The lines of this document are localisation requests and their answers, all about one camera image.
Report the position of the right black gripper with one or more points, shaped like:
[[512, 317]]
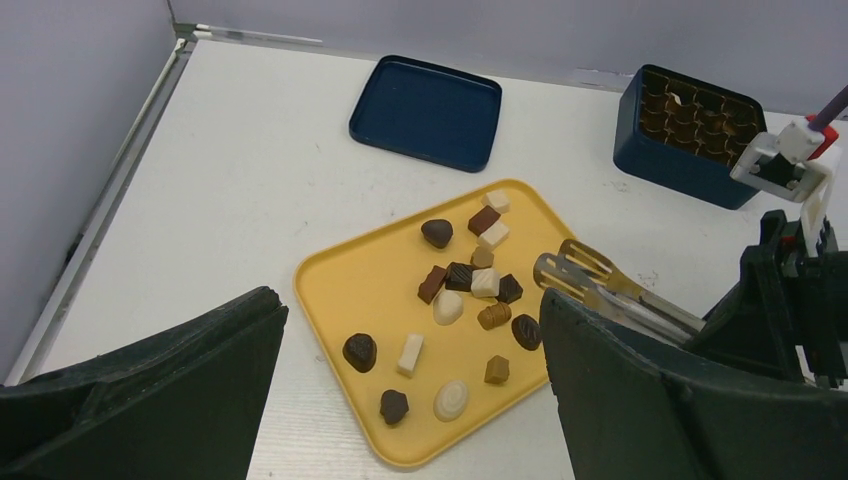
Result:
[[788, 310]]

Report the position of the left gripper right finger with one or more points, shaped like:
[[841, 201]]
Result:
[[632, 407]]

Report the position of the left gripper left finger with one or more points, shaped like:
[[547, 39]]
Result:
[[185, 403]]

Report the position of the metal serving tongs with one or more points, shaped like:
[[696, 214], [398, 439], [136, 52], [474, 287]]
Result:
[[592, 279]]

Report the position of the yellow plastic tray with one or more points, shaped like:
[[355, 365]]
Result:
[[421, 376]]

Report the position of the dark ribbed oval chocolate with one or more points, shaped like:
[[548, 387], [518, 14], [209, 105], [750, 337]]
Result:
[[526, 332]]

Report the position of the caramel small chocolate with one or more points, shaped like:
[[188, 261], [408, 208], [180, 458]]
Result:
[[497, 370]]

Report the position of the caramel barrel chocolate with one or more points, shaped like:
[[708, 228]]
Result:
[[494, 315]]

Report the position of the white swirl chocolate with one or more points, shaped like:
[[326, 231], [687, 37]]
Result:
[[451, 401]]

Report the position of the white shell chocolate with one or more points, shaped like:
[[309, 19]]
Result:
[[485, 283]]

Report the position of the dark blue chocolate box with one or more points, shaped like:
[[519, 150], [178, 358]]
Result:
[[685, 134]]

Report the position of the dark chocolate near edge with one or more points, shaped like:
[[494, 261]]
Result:
[[393, 406]]

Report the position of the white teardrop chocolate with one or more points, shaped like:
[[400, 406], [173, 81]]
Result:
[[448, 307]]

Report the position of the dark square ridged chocolate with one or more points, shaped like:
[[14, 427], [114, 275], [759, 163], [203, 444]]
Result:
[[459, 277]]

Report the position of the white bar chocolate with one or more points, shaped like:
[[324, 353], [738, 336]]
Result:
[[409, 356]]

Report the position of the brown bar chocolate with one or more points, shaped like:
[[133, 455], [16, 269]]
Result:
[[429, 288]]

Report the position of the brown rectangular chocolate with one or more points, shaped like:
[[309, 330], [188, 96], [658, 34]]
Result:
[[483, 220]]

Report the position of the white square chocolate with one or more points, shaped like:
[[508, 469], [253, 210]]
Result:
[[498, 200]]

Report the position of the dark round chocolate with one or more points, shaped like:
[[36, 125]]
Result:
[[437, 232]]

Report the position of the dark blue box lid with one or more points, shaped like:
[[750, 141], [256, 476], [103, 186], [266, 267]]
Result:
[[429, 112]]

